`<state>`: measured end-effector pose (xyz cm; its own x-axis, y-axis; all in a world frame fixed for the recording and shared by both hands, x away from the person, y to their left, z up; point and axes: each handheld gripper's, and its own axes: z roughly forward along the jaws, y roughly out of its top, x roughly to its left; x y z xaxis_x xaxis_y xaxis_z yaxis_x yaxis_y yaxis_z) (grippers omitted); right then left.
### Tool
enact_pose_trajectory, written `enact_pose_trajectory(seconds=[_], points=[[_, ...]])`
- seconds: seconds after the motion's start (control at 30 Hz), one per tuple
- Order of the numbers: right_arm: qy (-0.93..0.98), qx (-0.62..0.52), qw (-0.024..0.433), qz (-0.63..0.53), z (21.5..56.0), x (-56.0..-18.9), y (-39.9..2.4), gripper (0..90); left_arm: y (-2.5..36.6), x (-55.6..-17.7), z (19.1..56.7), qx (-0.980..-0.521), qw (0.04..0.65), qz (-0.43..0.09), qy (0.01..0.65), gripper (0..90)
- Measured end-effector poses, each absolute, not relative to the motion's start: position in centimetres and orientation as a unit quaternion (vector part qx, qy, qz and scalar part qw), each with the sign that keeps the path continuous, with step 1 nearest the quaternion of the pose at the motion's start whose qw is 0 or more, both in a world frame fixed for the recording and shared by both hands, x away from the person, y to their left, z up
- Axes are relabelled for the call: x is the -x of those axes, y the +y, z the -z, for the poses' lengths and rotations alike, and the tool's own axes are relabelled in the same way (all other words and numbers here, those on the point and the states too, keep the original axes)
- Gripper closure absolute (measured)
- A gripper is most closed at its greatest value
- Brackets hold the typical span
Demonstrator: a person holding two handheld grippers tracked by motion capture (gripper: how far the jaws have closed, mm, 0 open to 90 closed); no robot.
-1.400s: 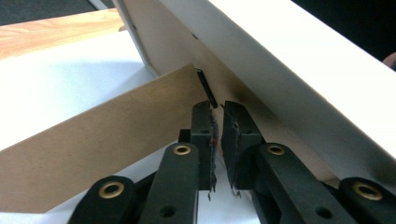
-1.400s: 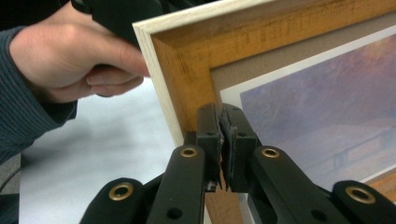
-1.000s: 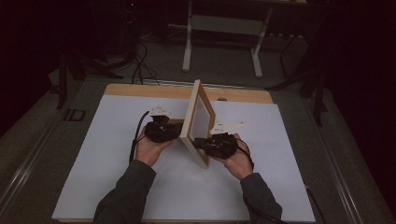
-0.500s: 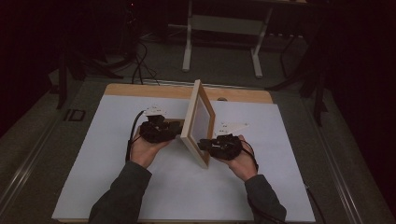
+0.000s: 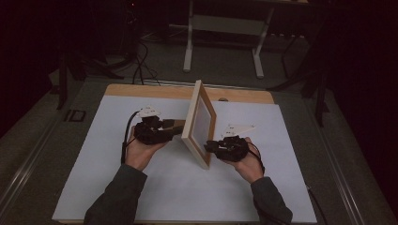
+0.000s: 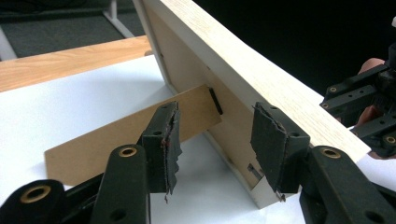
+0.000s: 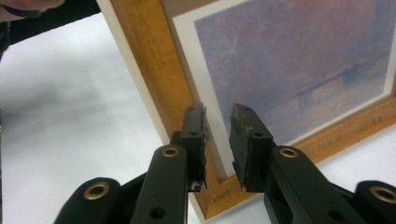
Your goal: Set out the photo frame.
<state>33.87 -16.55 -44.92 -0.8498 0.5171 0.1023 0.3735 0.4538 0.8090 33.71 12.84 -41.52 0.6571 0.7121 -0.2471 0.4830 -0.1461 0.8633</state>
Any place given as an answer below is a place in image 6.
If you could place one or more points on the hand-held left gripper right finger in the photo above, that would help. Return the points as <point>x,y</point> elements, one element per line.
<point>277,149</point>

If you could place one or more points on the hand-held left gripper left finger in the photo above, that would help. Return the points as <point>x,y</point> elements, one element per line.
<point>160,146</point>

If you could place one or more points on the white table sheet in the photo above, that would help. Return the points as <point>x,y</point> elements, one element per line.
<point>62,109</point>

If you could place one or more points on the wooden photo frame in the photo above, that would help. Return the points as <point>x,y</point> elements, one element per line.
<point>249,62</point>

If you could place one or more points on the white desk frame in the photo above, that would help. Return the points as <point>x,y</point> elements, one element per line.
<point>116,18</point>

